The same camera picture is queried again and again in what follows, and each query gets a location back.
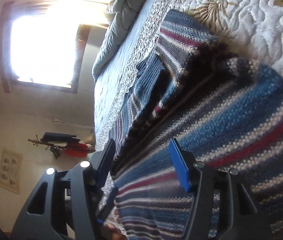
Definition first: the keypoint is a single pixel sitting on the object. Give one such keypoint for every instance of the striped blue knit sweater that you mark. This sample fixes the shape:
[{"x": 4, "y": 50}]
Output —
[{"x": 225, "y": 110}]

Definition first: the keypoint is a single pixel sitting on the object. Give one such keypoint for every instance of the person's left hand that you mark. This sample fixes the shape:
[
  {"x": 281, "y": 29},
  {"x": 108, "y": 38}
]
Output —
[{"x": 114, "y": 233}]

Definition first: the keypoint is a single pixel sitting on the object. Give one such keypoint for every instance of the grey rumpled duvet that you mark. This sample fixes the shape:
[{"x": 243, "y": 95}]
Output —
[{"x": 121, "y": 15}]

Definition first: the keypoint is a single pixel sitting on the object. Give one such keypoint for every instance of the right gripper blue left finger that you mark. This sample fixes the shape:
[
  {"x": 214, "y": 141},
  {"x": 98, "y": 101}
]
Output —
[{"x": 103, "y": 162}]

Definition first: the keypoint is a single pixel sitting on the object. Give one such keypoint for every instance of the red hanging bag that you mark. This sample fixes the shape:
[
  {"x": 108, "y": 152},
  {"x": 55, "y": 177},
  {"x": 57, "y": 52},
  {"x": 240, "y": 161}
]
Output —
[{"x": 77, "y": 149}]

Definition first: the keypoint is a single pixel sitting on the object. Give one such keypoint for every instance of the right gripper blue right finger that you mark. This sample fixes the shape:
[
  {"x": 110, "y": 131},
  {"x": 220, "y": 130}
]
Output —
[{"x": 183, "y": 162}]

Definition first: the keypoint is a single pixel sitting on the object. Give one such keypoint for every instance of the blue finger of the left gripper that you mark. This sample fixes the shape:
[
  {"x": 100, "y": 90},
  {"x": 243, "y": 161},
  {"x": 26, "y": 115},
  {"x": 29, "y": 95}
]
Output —
[{"x": 107, "y": 208}]

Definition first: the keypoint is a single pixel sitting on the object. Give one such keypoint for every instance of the light blue bed sheet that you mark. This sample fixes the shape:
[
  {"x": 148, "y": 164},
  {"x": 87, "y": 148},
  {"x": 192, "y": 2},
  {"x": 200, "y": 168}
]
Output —
[{"x": 108, "y": 81}]

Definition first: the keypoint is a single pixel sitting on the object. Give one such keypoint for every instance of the floral quilted bedspread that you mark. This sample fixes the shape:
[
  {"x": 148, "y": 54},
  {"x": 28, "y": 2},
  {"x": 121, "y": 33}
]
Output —
[{"x": 252, "y": 28}]

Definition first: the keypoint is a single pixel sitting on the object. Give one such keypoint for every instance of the wall poster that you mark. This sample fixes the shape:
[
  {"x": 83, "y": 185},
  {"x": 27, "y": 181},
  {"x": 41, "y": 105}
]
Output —
[{"x": 10, "y": 170}]

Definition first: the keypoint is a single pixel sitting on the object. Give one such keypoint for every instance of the wooden framed window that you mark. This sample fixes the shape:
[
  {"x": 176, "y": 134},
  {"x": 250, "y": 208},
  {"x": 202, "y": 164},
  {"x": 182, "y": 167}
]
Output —
[{"x": 40, "y": 46}]

